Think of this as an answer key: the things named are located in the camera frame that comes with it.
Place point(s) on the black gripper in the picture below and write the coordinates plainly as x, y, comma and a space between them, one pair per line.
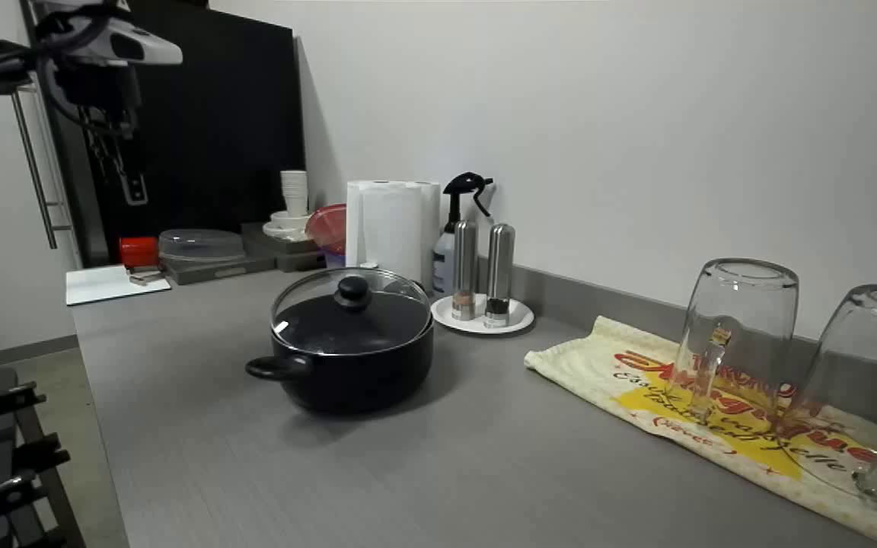
107, 106

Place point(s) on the glass pot lid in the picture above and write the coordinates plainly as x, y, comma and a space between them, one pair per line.
351, 305

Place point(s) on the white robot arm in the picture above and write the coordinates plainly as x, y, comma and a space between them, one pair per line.
98, 51

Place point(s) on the black cooking pot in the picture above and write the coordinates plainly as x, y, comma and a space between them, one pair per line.
347, 364

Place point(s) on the small red container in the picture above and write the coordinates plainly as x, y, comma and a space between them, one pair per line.
137, 253

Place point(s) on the black panel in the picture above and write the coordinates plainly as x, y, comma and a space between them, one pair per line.
216, 131

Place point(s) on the white cutting board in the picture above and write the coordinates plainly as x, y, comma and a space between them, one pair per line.
107, 284

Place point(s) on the white paper towel roll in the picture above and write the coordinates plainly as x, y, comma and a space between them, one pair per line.
392, 227

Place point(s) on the white round plate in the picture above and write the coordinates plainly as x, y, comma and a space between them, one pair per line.
483, 322

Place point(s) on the black clamp rack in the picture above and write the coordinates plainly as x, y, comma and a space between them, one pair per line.
35, 506

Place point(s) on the steel salt grinder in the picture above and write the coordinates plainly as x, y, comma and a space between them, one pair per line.
465, 269

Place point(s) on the steel pepper grinder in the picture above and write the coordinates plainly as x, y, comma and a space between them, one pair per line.
502, 273

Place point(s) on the upturned glass left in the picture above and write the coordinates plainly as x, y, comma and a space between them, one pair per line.
737, 326

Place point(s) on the yellow printed cloth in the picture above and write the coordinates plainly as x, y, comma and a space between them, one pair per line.
626, 370

